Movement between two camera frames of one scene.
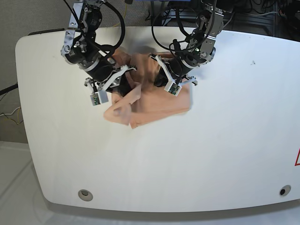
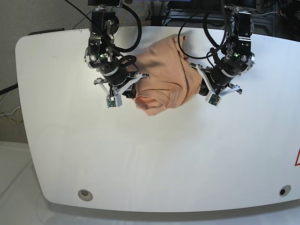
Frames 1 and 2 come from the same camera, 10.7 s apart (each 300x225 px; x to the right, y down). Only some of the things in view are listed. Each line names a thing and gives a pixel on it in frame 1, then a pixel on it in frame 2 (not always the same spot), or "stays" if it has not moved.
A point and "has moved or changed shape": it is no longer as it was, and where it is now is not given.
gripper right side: (178, 68) to (219, 77)
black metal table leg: (156, 13) stays
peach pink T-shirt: (148, 99) has moved or changed shape
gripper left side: (103, 70) to (119, 76)
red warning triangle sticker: (296, 164) stays
